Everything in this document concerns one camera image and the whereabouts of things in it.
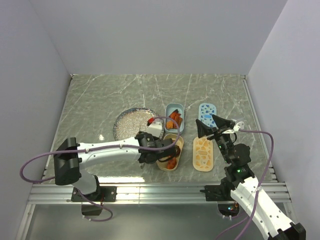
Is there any spotted orange food piece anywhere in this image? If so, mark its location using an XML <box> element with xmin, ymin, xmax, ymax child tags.
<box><xmin>166</xmin><ymin>157</ymin><xmax>177</xmax><ymax>170</ymax></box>

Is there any blue patterned lid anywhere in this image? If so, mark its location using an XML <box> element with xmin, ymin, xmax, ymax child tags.
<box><xmin>198</xmin><ymin>103</ymin><xmax>217</xmax><ymax>128</ymax></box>

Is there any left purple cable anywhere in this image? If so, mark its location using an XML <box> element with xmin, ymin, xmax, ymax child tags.
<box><xmin>19</xmin><ymin>116</ymin><xmax>181</xmax><ymax>222</ymax></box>

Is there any beige patterned lid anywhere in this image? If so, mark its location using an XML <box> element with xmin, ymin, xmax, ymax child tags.
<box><xmin>192</xmin><ymin>137</ymin><xmax>214</xmax><ymax>172</ymax></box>

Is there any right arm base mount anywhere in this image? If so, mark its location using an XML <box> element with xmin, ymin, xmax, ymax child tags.
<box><xmin>200</xmin><ymin>177</ymin><xmax>240</xmax><ymax>218</ymax></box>

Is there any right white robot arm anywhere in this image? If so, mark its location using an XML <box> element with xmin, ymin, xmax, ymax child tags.
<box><xmin>195</xmin><ymin>114</ymin><xmax>307</xmax><ymax>240</ymax></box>

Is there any purple cable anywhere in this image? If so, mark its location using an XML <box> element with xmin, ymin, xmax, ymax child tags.
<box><xmin>217</xmin><ymin>129</ymin><xmax>275</xmax><ymax>240</ymax></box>
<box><xmin>19</xmin><ymin>116</ymin><xmax>181</xmax><ymax>222</ymax></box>

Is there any blue lunch box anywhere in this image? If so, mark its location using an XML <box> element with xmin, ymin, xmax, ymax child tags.
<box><xmin>165</xmin><ymin>103</ymin><xmax>185</xmax><ymax>134</ymax></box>

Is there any speckled round plate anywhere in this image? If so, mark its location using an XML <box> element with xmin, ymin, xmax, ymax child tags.
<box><xmin>113</xmin><ymin>107</ymin><xmax>158</xmax><ymax>141</ymax></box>

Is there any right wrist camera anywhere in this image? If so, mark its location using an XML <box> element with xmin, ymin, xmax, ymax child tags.
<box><xmin>232</xmin><ymin>121</ymin><xmax>245</xmax><ymax>133</ymax></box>

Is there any orange fried cutlet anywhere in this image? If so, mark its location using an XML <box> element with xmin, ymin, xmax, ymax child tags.
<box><xmin>165</xmin><ymin>121</ymin><xmax>176</xmax><ymax>130</ymax></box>

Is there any aluminium frame rail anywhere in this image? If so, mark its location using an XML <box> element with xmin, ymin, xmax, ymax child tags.
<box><xmin>27</xmin><ymin>182</ymin><xmax>292</xmax><ymax>206</ymax></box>

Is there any orange crab claw piece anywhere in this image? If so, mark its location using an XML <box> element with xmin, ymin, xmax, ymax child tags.
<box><xmin>169</xmin><ymin>111</ymin><xmax>181</xmax><ymax>122</ymax></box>

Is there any beige lunch box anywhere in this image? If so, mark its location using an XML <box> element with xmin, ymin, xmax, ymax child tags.
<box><xmin>156</xmin><ymin>136</ymin><xmax>184</xmax><ymax>172</ymax></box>

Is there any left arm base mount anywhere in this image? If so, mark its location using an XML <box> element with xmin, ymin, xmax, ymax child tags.
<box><xmin>70</xmin><ymin>186</ymin><xmax>117</xmax><ymax>218</ymax></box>

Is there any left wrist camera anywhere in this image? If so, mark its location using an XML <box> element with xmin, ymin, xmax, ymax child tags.
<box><xmin>145</xmin><ymin>117</ymin><xmax>164</xmax><ymax>139</ymax></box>

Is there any red-brown meat slab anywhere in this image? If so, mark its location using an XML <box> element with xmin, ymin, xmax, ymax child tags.
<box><xmin>177</xmin><ymin>117</ymin><xmax>183</xmax><ymax>126</ymax></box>

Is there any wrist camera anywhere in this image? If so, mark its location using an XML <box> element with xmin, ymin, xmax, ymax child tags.
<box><xmin>232</xmin><ymin>121</ymin><xmax>245</xmax><ymax>133</ymax></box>
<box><xmin>145</xmin><ymin>117</ymin><xmax>164</xmax><ymax>139</ymax></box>

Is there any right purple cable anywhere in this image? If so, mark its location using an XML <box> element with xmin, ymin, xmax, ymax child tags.
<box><xmin>217</xmin><ymin>129</ymin><xmax>275</xmax><ymax>240</ymax></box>

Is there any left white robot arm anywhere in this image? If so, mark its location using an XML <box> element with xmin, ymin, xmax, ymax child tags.
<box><xmin>53</xmin><ymin>132</ymin><xmax>181</xmax><ymax>201</ymax></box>

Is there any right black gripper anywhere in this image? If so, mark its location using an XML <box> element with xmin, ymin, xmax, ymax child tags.
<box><xmin>195</xmin><ymin>114</ymin><xmax>233</xmax><ymax>163</ymax></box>

